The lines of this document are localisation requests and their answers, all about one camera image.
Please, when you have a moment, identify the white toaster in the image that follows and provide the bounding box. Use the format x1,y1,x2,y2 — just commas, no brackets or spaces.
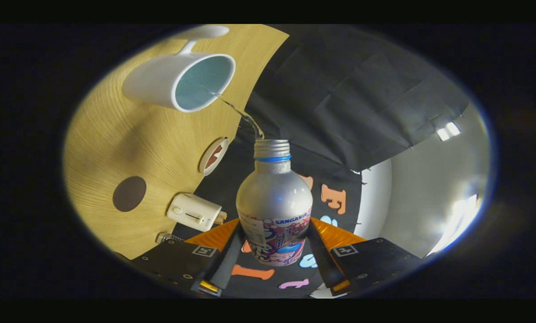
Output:
167,193,223,232

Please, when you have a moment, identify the white round plate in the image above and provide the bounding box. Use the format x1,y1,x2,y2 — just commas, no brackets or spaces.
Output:
199,137,229,176

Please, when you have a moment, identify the silver juice bottle printed label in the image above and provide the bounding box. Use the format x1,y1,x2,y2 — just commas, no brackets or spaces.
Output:
236,138,313,266

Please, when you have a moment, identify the small ceiling light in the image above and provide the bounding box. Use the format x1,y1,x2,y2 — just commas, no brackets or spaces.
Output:
437,122,461,141

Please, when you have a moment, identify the black backdrop cloth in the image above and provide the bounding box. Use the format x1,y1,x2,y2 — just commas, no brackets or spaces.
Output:
174,24,470,299

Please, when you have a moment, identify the white cup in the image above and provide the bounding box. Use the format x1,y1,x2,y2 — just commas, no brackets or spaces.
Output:
122,26,236,113

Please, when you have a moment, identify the dark round coaster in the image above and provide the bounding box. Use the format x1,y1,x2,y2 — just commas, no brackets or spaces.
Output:
113,176,147,212

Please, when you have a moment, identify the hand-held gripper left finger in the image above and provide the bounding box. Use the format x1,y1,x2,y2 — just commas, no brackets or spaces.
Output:
131,218,244,297

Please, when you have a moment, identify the metal wire holder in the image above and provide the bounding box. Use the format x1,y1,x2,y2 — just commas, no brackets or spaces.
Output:
156,232,185,244

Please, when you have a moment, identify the wooden table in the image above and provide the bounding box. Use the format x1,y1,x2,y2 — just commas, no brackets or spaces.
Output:
64,24,290,261

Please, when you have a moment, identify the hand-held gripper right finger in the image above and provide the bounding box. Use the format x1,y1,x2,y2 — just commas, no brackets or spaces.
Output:
308,218,423,294

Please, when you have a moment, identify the clear juice stream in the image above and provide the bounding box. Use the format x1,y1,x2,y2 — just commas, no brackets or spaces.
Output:
212,92,265,140

